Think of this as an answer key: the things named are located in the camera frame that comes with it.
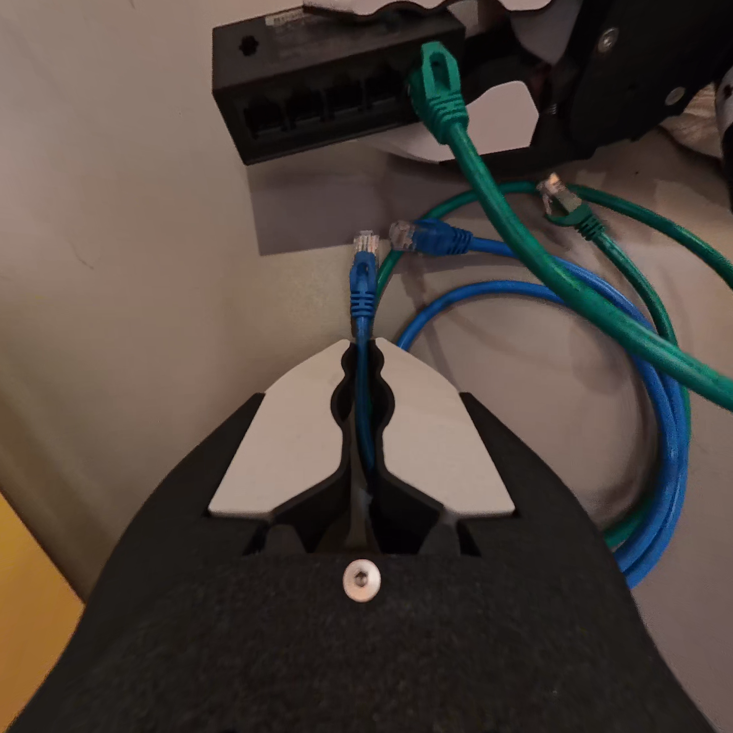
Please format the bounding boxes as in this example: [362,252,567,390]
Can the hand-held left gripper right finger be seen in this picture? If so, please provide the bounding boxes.
[375,338,514,516]

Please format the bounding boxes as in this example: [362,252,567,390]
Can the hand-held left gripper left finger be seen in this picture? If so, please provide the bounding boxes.
[209,339,351,516]

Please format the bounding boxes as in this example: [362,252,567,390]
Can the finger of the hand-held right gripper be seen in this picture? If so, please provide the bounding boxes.
[302,0,454,22]
[389,80,540,165]

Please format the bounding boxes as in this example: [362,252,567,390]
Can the black network switch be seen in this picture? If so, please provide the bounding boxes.
[212,8,466,166]

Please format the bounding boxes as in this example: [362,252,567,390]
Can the green ethernet cable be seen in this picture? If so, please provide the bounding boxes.
[375,41,733,551]

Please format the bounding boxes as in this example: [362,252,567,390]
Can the blue ethernet cable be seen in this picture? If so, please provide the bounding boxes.
[350,219,691,591]

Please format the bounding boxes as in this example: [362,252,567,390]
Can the yellow plastic bin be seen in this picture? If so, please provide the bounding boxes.
[0,492,86,731]

